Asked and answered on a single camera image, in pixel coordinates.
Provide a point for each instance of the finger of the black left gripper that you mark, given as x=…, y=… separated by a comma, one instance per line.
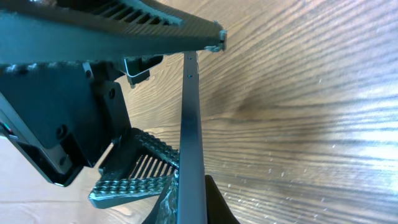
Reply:
x=137, y=167
x=32, y=32

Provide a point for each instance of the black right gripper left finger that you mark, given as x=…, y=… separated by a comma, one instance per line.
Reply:
x=166, y=207

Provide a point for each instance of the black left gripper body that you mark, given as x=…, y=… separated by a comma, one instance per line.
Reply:
x=62, y=117

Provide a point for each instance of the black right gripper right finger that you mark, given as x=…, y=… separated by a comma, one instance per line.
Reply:
x=218, y=211

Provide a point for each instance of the Samsung Galaxy smartphone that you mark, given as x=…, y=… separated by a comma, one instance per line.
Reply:
x=191, y=186

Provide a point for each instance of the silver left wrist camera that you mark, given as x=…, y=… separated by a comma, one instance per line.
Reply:
x=137, y=69

